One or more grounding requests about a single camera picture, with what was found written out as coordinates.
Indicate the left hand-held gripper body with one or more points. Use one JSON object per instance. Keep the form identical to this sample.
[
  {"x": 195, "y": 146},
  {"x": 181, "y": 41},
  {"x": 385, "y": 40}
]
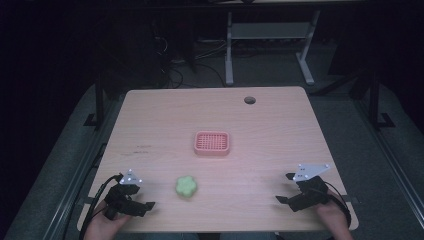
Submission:
[{"x": 117, "y": 201}]

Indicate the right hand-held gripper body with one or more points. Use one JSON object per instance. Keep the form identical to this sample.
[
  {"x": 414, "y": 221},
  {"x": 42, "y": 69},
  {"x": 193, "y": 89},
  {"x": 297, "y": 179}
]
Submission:
[{"x": 310, "y": 193}]

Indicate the green flower-shaped soap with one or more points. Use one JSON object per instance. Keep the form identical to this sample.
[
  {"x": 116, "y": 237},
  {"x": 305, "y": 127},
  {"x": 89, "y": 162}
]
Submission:
[{"x": 186, "y": 186}]

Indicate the pink slotted soap dish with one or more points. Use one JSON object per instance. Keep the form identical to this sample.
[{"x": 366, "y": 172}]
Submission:
[{"x": 212, "y": 143}]

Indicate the person's left hand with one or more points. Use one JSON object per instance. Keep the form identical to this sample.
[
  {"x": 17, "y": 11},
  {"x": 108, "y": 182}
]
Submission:
[{"x": 104, "y": 226}]

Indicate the person's right hand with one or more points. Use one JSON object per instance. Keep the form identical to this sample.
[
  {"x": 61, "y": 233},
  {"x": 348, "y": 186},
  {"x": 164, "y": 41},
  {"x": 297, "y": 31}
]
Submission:
[{"x": 333, "y": 220}]

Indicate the black metal stand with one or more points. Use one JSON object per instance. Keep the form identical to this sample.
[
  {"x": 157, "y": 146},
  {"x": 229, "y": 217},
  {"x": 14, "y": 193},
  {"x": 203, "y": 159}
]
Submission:
[
  {"x": 375, "y": 100},
  {"x": 99, "y": 100}
]

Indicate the white metal desk frame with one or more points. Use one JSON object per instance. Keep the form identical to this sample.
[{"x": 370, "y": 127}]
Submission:
[{"x": 271, "y": 30}]

